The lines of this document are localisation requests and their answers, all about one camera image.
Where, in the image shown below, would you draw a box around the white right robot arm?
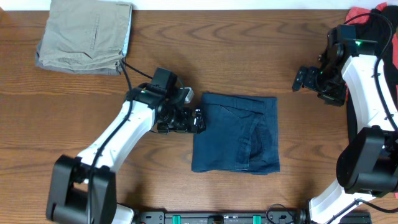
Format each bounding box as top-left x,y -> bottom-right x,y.
292,37 -> 397,223

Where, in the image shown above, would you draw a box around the navy blue shorts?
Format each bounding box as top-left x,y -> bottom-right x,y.
192,93 -> 280,175

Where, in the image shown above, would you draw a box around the black t-shirt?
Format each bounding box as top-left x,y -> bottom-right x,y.
345,5 -> 398,144

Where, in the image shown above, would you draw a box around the folded khaki shorts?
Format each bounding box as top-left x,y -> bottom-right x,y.
39,0 -> 133,70

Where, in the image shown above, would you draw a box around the folded grey garment underneath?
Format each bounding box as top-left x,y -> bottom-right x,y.
35,40 -> 125,76

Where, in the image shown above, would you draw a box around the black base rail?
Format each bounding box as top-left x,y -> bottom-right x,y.
133,210 -> 373,224

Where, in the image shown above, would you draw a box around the red garment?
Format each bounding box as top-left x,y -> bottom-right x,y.
344,2 -> 398,200

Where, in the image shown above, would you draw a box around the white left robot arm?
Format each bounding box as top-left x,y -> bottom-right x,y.
45,83 -> 205,223

